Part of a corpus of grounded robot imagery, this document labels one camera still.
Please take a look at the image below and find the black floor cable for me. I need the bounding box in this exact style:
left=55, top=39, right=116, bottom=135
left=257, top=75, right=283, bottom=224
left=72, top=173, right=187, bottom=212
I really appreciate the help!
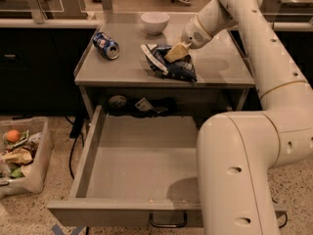
left=272, top=198, right=289, bottom=229
left=63, top=115, right=85, bottom=180

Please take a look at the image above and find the clear plastic storage bin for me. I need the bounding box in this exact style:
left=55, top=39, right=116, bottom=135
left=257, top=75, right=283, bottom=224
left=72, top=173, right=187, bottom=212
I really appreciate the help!
left=0, top=117, right=53, bottom=199

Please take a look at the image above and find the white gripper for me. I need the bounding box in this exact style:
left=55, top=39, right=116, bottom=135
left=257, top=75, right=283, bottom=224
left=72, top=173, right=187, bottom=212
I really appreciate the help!
left=164, top=0, right=236, bottom=63

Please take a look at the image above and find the orange fruit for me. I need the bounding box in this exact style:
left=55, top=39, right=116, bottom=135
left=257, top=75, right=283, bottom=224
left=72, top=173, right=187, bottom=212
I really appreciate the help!
left=6, top=129, right=22, bottom=143

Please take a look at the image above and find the open grey top drawer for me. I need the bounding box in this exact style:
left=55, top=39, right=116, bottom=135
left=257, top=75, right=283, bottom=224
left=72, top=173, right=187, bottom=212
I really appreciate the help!
left=46, top=105, right=288, bottom=228

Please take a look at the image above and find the black drawer handle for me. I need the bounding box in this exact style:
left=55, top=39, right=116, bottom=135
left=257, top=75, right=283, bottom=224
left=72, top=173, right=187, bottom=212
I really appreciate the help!
left=149, top=212, right=188, bottom=229

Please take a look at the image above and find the black power adapter with label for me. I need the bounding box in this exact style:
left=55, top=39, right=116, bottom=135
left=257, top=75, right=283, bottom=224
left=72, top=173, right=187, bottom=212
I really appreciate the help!
left=107, top=94, right=179, bottom=118

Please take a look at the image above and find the yellow snack bag in bin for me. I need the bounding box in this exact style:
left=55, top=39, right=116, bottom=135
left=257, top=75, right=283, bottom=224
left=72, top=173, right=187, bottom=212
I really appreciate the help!
left=2, top=148, right=33, bottom=165

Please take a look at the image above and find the blue soda can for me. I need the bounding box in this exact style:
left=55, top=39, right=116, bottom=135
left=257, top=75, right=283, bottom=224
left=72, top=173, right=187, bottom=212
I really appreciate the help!
left=92, top=32, right=119, bottom=60

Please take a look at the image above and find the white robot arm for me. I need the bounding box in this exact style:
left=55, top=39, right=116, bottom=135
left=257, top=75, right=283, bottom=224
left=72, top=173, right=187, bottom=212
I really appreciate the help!
left=165, top=0, right=313, bottom=235

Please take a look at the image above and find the grey metal cabinet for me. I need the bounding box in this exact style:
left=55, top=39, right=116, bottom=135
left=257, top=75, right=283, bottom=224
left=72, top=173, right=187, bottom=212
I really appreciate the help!
left=75, top=13, right=254, bottom=118

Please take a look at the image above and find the black floor cable right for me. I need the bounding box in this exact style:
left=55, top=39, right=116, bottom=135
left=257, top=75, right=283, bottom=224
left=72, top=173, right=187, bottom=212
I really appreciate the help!
left=272, top=198, right=289, bottom=229

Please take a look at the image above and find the blue tape on floor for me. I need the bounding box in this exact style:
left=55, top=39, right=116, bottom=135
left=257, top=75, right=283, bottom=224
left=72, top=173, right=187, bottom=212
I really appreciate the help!
left=51, top=224, right=89, bottom=235

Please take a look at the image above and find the black floor cable left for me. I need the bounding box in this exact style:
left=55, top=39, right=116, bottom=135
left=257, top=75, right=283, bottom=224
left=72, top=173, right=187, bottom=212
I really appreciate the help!
left=63, top=115, right=85, bottom=180

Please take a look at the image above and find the blue chip bag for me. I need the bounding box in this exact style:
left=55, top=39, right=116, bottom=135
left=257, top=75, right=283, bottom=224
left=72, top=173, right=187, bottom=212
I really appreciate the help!
left=141, top=44, right=198, bottom=83

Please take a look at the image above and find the white ceramic bowl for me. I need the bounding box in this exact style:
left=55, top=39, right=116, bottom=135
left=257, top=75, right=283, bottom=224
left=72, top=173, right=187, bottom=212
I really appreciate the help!
left=141, top=12, right=169, bottom=34

